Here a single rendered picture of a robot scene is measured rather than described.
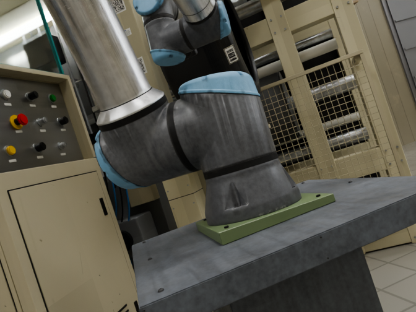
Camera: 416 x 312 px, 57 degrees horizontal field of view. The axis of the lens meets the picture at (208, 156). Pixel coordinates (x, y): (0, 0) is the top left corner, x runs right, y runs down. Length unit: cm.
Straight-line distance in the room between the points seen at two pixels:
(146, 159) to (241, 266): 33
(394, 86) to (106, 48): 597
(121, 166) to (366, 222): 46
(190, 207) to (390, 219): 120
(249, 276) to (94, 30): 49
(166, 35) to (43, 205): 69
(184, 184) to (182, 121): 98
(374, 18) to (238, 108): 602
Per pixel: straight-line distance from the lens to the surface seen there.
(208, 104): 70
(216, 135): 69
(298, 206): 68
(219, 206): 70
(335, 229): 55
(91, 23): 75
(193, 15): 101
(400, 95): 655
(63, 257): 141
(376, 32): 660
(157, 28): 110
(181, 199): 170
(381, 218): 59
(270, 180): 69
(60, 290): 138
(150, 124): 74
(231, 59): 145
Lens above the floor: 74
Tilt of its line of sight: level
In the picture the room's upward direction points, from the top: 19 degrees counter-clockwise
